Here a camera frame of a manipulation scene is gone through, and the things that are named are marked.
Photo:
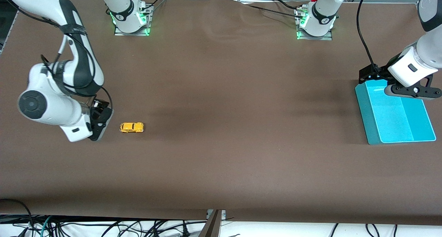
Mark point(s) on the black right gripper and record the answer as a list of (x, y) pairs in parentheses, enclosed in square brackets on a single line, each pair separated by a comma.
[(97, 108)]

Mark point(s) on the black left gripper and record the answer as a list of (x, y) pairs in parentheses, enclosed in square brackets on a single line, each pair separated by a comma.
[(373, 72)]

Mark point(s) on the yellow beetle toy car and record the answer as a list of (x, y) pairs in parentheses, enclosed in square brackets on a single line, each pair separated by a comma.
[(131, 127)]

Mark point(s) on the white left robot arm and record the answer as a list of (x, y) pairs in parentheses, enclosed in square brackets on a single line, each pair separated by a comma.
[(405, 75)]

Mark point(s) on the turquoise plastic bin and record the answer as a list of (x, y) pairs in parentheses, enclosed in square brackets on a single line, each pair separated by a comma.
[(393, 119)]

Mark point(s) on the brown table cover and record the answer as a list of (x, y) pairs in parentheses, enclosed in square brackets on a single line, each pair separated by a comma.
[(221, 126)]

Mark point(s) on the grey table support beam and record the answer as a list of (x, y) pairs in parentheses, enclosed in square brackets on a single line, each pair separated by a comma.
[(211, 228)]

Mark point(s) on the small metal table bracket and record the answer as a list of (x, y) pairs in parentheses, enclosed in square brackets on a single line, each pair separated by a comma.
[(223, 214)]

